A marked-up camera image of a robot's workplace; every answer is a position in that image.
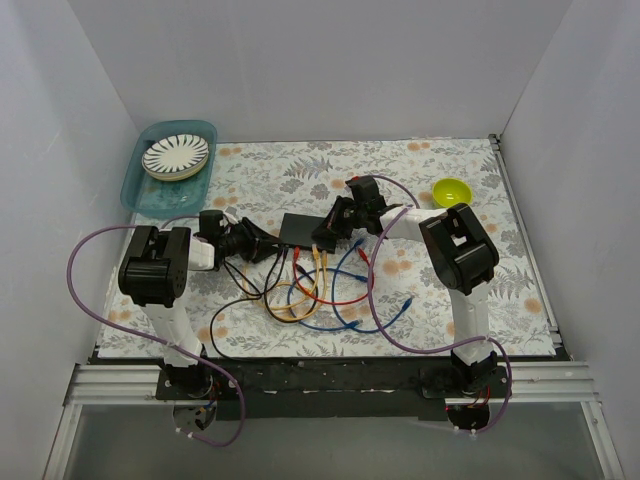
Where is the red ethernet cable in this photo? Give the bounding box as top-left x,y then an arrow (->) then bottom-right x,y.
292,247 -> 374,306

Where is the black network switch box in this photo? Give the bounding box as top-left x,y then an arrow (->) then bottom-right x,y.
279,213 -> 337,254

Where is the blue ethernet cable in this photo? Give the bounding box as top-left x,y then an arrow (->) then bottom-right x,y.
287,239 -> 369,331
332,295 -> 416,334

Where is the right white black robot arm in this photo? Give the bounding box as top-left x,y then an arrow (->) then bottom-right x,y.
312,197 -> 499,398

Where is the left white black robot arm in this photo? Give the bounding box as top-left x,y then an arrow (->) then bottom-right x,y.
118,210 -> 280,400

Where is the floral patterned table mat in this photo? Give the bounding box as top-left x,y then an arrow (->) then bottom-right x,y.
97,138 -> 560,359

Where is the lime green bowl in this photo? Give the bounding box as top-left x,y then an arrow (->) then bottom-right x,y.
432,178 -> 473,208

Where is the teal plastic tray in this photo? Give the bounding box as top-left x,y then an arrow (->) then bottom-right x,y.
120,120 -> 217,219

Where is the striped white plate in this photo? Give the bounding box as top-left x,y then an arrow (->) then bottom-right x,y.
141,134 -> 210,181

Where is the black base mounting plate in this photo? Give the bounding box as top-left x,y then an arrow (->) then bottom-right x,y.
155,359 -> 517,421

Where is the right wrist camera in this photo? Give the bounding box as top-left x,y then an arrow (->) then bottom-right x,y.
346,175 -> 386,210

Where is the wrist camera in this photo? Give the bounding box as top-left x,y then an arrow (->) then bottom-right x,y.
197,210 -> 236,244
346,175 -> 386,210

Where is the yellow ethernet cable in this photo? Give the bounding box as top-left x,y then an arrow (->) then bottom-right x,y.
239,247 -> 329,322

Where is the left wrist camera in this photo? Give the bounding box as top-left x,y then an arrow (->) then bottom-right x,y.
197,210 -> 236,244

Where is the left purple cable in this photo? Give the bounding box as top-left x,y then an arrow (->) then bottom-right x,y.
67,214 -> 247,449

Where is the aluminium frame rail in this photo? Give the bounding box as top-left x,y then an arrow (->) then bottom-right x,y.
45,359 -> 624,479

